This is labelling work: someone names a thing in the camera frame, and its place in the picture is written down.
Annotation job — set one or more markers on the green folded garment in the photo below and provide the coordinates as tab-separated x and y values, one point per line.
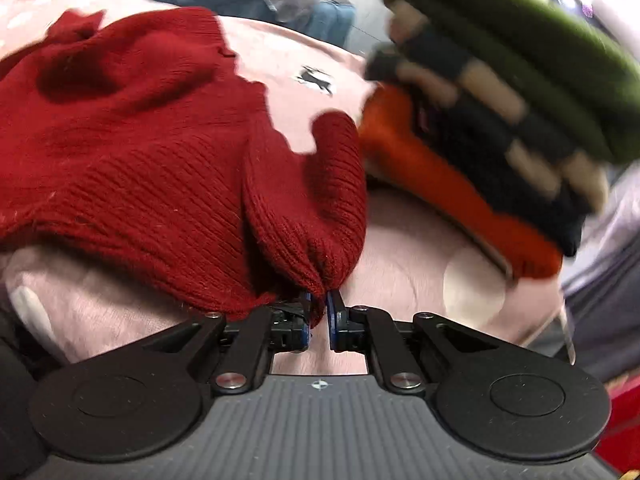
525	45

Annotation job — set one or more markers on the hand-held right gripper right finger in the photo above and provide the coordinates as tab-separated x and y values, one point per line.
332	316

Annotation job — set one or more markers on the grey cloth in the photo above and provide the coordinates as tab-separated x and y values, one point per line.
605	290

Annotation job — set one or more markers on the red knit sweater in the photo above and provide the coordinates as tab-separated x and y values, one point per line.
150	160

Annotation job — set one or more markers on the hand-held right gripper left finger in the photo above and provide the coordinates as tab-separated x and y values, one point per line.
305	322

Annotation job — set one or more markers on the navy beige striped folded garment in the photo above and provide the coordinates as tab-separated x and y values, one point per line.
480	130

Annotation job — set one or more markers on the orange folded garment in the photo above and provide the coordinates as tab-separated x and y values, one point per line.
450	185

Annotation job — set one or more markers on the pink blanket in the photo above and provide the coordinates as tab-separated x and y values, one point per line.
410	240

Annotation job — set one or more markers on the red object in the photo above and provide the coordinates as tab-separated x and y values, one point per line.
625	425

